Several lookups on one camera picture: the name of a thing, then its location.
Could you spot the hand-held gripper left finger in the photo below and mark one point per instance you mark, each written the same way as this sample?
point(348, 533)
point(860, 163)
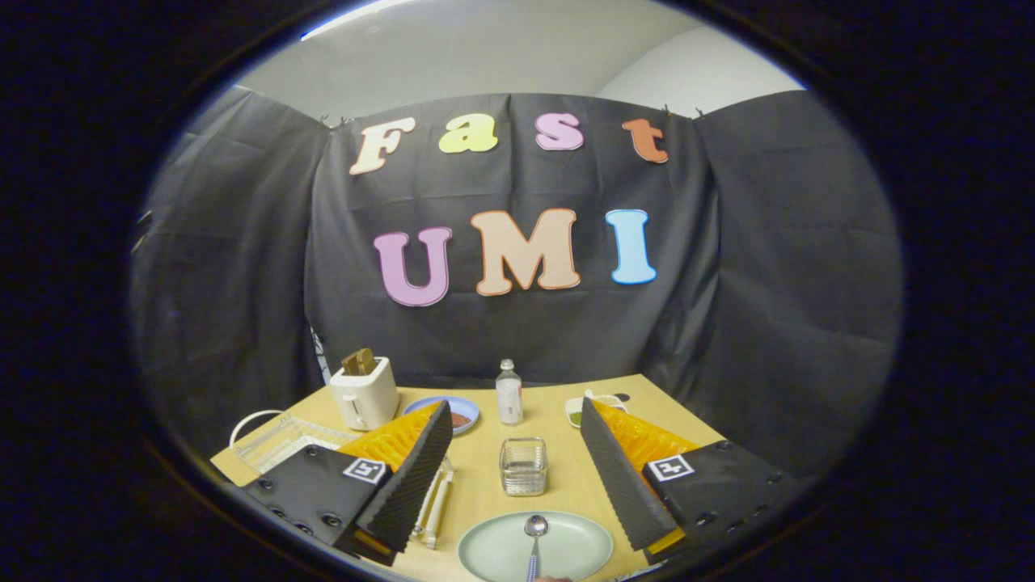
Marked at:
point(416, 477)

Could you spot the brown bread slice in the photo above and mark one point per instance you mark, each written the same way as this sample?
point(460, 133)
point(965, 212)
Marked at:
point(358, 362)

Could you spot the white toaster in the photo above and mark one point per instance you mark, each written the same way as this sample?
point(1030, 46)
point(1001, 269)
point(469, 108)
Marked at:
point(365, 396)

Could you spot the white cup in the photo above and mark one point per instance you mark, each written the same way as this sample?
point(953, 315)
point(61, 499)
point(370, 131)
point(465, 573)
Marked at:
point(575, 412)

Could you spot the silver spoon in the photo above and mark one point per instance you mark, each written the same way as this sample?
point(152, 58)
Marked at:
point(535, 529)

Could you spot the clear bottle with white label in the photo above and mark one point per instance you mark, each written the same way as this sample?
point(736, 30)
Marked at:
point(509, 400)

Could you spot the clear square basket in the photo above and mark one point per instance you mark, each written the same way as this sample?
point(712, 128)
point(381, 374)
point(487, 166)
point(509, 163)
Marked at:
point(523, 467)

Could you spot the small blue plate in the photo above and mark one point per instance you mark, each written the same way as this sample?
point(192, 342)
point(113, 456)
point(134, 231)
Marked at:
point(463, 412)

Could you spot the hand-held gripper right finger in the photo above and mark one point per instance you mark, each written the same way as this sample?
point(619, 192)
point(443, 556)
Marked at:
point(618, 477)

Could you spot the black backdrop cloth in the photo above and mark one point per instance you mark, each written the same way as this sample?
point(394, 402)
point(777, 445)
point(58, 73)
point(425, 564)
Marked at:
point(728, 283)

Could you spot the pale green plate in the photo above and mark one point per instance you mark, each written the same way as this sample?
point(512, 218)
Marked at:
point(574, 546)

